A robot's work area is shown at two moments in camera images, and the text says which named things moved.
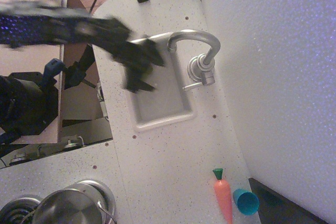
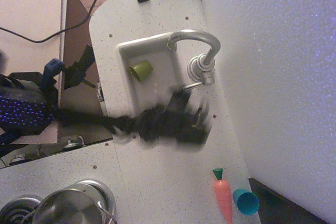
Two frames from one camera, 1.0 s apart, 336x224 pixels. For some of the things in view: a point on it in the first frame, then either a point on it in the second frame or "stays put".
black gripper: (138, 57) → (172, 123)
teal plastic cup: (247, 202) stays put
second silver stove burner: (16, 211) stays put
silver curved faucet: (201, 67) stays put
